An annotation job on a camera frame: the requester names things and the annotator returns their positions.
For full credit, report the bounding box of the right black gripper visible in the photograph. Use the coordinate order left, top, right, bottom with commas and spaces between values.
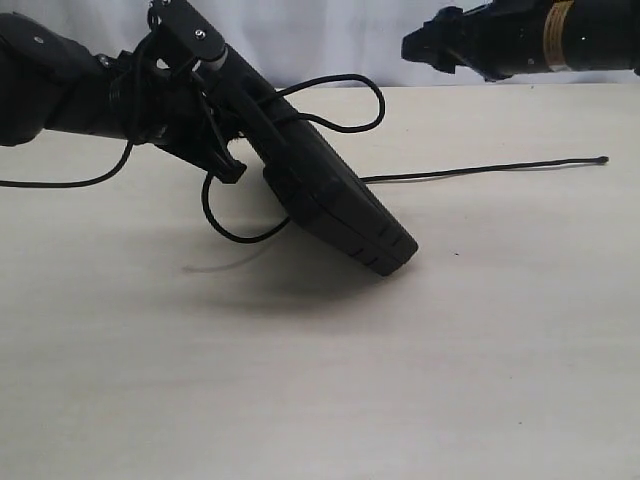
401, 1, 548, 82

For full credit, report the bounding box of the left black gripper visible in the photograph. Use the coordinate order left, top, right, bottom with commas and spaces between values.
108, 50, 245, 184

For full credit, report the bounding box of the black cord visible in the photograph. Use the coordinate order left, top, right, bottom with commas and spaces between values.
201, 73, 610, 244

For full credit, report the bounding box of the black plastic carry case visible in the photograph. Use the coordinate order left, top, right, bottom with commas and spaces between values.
196, 48, 419, 276

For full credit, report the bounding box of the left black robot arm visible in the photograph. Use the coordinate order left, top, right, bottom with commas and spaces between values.
1, 13, 246, 184

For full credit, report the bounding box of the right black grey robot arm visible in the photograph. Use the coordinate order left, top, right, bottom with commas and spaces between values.
400, 0, 639, 82

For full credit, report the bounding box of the white backdrop curtain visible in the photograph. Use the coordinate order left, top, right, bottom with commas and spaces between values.
0, 0, 640, 89

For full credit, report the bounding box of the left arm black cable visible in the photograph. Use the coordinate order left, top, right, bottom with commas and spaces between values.
0, 139, 136, 189

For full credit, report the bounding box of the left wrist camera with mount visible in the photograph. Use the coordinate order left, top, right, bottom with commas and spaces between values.
149, 0, 228, 76

